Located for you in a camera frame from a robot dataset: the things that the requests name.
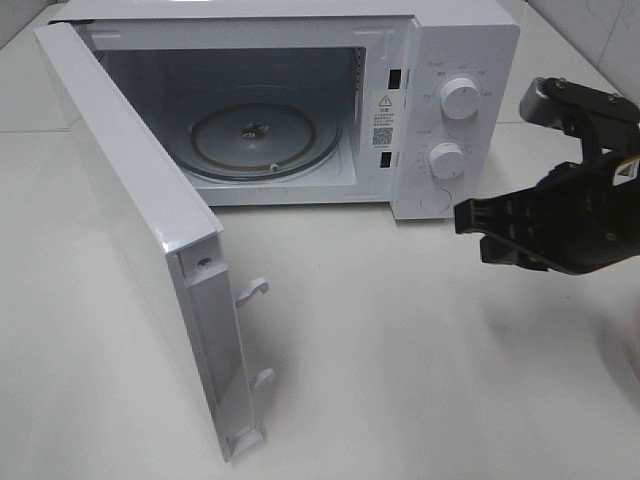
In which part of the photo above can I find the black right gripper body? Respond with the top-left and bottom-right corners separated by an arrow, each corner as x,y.
531,154 -> 639,274

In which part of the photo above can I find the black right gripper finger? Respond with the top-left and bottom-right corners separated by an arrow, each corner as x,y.
480,236 -> 548,271
454,187 -> 545,235

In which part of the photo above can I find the round white door button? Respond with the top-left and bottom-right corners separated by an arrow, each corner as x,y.
420,188 -> 452,217

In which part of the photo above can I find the white microwave door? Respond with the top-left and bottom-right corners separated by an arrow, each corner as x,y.
35,23 -> 268,460

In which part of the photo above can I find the lower white timer knob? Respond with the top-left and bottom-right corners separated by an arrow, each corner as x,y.
428,142 -> 465,180

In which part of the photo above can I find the upper white power knob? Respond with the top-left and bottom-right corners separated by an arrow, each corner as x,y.
438,76 -> 481,120

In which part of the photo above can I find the white microwave oven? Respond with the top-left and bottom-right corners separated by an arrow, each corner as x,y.
44,1 -> 519,220

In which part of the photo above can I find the glass microwave turntable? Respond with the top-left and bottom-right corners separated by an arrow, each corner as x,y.
181,102 -> 342,182

